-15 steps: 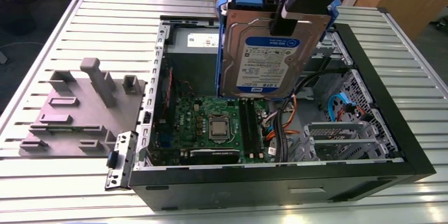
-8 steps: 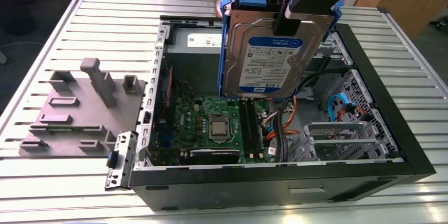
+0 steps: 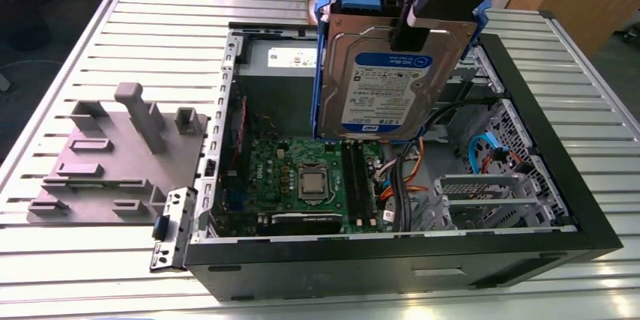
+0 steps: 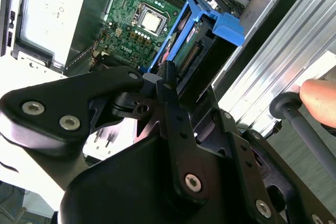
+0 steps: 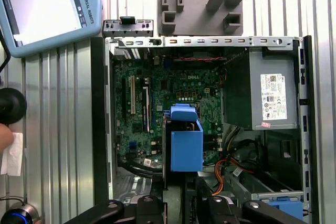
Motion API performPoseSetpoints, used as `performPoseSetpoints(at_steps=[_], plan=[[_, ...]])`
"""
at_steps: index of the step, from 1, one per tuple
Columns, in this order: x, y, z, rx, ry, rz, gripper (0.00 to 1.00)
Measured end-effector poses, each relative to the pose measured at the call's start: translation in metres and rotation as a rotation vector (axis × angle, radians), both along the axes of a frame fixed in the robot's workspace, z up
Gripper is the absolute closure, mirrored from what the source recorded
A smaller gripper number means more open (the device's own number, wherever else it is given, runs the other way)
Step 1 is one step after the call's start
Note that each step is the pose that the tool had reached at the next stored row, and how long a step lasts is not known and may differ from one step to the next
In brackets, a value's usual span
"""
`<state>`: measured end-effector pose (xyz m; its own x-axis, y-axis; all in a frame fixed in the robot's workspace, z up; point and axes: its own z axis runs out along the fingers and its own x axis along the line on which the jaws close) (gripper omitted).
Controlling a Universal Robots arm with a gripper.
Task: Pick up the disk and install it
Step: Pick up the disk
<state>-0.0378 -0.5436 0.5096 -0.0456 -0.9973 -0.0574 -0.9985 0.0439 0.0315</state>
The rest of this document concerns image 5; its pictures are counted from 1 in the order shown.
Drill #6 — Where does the metal expansion slot latch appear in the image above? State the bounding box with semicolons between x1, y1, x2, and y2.
101;18;154;38

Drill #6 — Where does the beige expansion slot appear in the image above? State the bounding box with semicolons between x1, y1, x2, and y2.
130;75;135;115

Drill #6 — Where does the grey parts rack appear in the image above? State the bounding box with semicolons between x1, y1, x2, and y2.
156;0;247;36

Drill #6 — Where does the person's hand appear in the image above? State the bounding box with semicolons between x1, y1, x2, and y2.
0;123;14;154

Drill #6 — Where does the black tool with blue ring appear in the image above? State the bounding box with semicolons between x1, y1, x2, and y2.
3;202;34;224

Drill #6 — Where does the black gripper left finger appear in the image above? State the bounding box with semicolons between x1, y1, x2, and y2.
64;179;170;224

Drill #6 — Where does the green motherboard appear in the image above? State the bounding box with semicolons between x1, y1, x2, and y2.
112;58;227;168

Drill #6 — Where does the black cable bundle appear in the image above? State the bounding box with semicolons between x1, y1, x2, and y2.
117;161;165;182

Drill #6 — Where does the black PC case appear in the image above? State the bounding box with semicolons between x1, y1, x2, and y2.
90;34;320;224

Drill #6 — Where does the grey power supply unit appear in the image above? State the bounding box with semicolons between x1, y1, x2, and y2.
221;50;300;131

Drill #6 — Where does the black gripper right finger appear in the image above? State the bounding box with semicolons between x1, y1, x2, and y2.
195;175;309;224

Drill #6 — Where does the hard disk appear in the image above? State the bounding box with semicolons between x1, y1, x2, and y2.
162;103;205;191

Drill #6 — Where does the orange wire bundle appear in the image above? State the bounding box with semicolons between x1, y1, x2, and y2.
213;155;256;196

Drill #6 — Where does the black round puck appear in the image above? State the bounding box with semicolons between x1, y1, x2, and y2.
0;87;28;125

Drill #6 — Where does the white tissue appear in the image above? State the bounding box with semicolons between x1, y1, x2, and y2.
0;132;25;176

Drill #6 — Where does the pale blue teach pendant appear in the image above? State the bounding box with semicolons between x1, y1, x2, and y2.
0;0;104;59

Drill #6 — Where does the black expansion slot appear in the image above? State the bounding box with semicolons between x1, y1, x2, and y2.
120;77;127;128

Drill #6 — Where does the blue drive latch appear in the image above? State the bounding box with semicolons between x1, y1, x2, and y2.
262;197;306;222

